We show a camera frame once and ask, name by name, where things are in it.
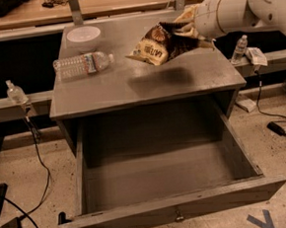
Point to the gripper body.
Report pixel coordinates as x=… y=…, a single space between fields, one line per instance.
x=206 y=18

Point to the brown chip bag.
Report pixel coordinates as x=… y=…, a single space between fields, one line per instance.
x=160 y=45

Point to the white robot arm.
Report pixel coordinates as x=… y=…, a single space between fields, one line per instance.
x=212 y=19

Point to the grey counter cabinet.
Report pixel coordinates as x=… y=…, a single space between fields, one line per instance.
x=128 y=82

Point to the grey open drawer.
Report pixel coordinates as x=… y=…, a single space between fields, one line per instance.
x=164 y=163

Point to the white bowl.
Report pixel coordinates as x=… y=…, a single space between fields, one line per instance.
x=84 y=39

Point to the wooden back table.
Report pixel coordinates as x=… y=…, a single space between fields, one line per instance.
x=33 y=14

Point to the clear plastic water bottle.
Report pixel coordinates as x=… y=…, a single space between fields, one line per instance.
x=83 y=64

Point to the black power adapter right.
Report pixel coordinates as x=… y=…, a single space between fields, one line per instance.
x=276 y=128

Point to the blue tape mark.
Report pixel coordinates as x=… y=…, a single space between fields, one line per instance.
x=267 y=222

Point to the small bottle on right rail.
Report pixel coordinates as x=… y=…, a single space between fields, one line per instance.
x=239 y=50

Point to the small bottle on rail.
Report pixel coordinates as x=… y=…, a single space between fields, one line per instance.
x=239 y=50
x=16 y=94

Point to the white packet on rail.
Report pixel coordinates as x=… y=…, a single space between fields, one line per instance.
x=256 y=56

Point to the small bottle on left rail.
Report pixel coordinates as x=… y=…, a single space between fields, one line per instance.
x=16 y=94

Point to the grey left rail shelf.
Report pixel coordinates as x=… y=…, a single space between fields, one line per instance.
x=40 y=104

